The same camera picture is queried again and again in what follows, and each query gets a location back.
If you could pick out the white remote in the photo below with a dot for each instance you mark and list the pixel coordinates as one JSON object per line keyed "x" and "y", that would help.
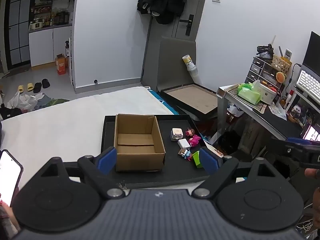
{"x": 288, "y": 54}

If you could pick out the green toy box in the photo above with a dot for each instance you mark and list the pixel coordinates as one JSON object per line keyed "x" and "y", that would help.
{"x": 196, "y": 160}

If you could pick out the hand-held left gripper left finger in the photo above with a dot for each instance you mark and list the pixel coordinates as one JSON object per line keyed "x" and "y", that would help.
{"x": 106, "y": 160}

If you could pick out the wicker basket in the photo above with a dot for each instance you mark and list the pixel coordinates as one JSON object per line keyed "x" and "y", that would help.
{"x": 282, "y": 63}

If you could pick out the flat black box brown inside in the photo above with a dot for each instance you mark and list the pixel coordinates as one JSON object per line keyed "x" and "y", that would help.
{"x": 192, "y": 100}

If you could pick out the orange cardboard box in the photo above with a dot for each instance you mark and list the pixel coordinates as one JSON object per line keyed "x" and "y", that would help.
{"x": 61, "y": 65}

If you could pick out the white kitchen cabinet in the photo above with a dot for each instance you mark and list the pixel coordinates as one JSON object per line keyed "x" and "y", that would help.
{"x": 41, "y": 45}

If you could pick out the person's right hand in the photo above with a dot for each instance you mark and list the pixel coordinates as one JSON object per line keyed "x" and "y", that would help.
{"x": 311, "y": 173}

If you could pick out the lit tablet screen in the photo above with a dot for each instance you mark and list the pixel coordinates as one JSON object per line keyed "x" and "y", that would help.
{"x": 312, "y": 133}

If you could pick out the pink toy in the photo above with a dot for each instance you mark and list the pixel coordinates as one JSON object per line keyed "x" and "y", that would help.
{"x": 195, "y": 140}

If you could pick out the grey leaning board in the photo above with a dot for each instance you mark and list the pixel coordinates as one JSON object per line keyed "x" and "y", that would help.
{"x": 172, "y": 65}

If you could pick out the white round container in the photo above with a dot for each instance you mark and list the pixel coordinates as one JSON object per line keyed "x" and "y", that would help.
{"x": 266, "y": 93}

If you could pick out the white narrow rack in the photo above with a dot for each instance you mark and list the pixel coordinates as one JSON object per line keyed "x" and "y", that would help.
{"x": 70, "y": 60}

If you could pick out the bottle with yellow cap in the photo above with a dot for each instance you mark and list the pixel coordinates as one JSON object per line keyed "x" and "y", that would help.
{"x": 190, "y": 66}

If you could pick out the black monitor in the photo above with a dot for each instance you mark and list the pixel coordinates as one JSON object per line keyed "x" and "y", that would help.
{"x": 313, "y": 52}

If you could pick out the drawer organizer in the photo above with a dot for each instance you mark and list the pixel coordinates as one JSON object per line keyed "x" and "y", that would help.
{"x": 260, "y": 71}

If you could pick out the brown-headed figurine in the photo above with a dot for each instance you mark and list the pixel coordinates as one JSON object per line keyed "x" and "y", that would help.
{"x": 190, "y": 131}

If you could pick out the white power adapter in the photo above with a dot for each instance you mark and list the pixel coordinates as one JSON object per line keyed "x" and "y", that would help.
{"x": 184, "y": 144}

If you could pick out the blue figure toy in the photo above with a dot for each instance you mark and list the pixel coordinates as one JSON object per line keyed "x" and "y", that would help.
{"x": 185, "y": 154}

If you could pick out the green tissue pack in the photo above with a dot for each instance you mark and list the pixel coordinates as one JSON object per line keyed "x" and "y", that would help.
{"x": 247, "y": 93}

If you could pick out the black tray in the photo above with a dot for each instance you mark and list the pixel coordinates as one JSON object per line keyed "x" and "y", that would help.
{"x": 175, "y": 170}

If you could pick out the grey door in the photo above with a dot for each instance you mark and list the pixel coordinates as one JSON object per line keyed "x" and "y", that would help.
{"x": 152, "y": 55}

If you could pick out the kitchen shelf with jars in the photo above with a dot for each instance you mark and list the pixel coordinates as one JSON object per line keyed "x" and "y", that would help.
{"x": 50, "y": 10}

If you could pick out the grey desk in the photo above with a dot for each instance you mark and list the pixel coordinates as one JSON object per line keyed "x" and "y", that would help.
{"x": 275, "y": 123}

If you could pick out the smartphone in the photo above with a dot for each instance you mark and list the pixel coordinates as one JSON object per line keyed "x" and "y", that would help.
{"x": 8, "y": 177}

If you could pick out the panda figure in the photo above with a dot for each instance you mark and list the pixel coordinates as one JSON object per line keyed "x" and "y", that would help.
{"x": 296, "y": 113}

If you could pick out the black slipper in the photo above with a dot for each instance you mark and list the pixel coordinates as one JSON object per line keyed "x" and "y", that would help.
{"x": 37, "y": 87}
{"x": 45, "y": 83}

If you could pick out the black jacket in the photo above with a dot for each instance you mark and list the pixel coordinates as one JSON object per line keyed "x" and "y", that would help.
{"x": 162, "y": 0}

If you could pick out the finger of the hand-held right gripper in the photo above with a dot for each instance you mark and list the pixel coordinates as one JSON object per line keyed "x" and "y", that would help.
{"x": 287, "y": 150}

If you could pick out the white plastic bag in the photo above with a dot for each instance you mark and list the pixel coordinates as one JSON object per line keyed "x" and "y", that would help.
{"x": 21, "y": 102}

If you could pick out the white cube charger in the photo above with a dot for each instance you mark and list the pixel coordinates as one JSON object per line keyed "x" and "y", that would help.
{"x": 176, "y": 133}

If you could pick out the white keyboard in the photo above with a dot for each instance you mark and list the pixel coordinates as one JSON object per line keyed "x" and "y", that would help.
{"x": 308, "y": 82}

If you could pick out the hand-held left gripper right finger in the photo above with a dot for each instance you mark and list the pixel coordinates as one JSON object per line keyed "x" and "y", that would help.
{"x": 208, "y": 160}

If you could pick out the black clothing pile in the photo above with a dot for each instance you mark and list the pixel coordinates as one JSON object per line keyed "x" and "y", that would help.
{"x": 10, "y": 112}

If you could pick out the black framed glass door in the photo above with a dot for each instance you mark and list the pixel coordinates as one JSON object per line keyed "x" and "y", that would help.
{"x": 17, "y": 25}

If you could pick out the yellow slipper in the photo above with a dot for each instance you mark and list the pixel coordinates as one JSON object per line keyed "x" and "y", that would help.
{"x": 30, "y": 87}
{"x": 20, "y": 88}

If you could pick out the green cloth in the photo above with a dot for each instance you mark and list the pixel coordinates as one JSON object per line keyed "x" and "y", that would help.
{"x": 57, "y": 101}

